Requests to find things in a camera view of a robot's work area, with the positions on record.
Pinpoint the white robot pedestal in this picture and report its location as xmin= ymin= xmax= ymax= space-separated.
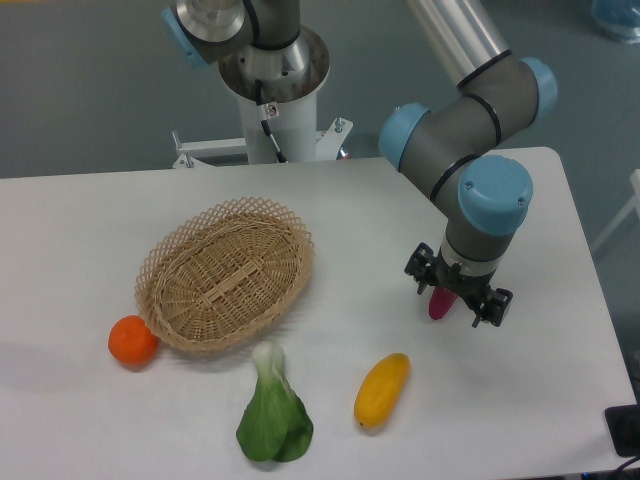
xmin=172 ymin=26 xmax=354 ymax=168

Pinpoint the woven wicker basket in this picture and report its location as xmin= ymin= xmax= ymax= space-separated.
xmin=135 ymin=197 xmax=314 ymax=355

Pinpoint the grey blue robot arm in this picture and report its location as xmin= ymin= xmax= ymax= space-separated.
xmin=162 ymin=1 xmax=558 ymax=326

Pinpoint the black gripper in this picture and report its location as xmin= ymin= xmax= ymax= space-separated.
xmin=404 ymin=243 xmax=513 ymax=328

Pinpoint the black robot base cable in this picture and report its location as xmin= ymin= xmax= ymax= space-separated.
xmin=254 ymin=79 xmax=289 ymax=164

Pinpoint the black device at edge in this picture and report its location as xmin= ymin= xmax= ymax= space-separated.
xmin=604 ymin=404 xmax=639 ymax=457

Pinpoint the white frame at right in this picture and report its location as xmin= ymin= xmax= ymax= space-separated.
xmin=589 ymin=169 xmax=639 ymax=259

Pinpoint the orange fruit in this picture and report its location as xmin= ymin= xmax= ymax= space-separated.
xmin=107 ymin=315 xmax=159 ymax=369

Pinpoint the blue plastic bag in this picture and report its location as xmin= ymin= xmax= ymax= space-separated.
xmin=591 ymin=0 xmax=639 ymax=44

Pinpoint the green bok choy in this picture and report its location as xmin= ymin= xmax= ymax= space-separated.
xmin=236 ymin=341 xmax=314 ymax=463

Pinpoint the yellow mango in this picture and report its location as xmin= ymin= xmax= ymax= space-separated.
xmin=353 ymin=353 xmax=411 ymax=430

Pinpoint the magenta sweet potato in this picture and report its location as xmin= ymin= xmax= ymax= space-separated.
xmin=428 ymin=286 xmax=457 ymax=320

